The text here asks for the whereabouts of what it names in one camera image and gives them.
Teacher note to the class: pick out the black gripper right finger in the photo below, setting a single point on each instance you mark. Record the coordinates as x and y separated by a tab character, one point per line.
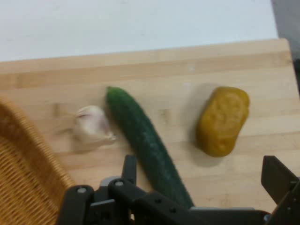
277	180

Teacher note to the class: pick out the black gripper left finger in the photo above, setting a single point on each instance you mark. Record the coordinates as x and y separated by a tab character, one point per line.
127	187

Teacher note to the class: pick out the green cucumber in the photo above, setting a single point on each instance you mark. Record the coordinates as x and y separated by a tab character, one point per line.
145	140

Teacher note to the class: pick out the white garlic bulb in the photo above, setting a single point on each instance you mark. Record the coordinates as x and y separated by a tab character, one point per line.
93	126

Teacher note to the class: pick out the yellow-brown potato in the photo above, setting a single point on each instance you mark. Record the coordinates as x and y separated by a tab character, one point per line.
222	122

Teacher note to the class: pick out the woven wicker basket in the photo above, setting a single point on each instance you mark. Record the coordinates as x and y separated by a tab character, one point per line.
25	173

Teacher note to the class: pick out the wooden cutting board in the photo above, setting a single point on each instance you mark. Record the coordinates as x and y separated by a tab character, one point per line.
178	93

